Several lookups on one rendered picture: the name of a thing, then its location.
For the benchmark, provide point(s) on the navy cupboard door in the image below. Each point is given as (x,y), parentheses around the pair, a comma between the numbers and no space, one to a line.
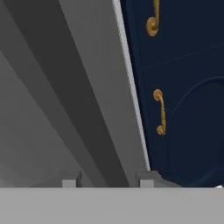
(192,122)
(189,26)

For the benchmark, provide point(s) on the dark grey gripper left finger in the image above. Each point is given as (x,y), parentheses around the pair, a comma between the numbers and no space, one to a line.
(70,183)

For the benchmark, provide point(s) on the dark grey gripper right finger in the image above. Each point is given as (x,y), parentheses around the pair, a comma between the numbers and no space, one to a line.
(147,182)

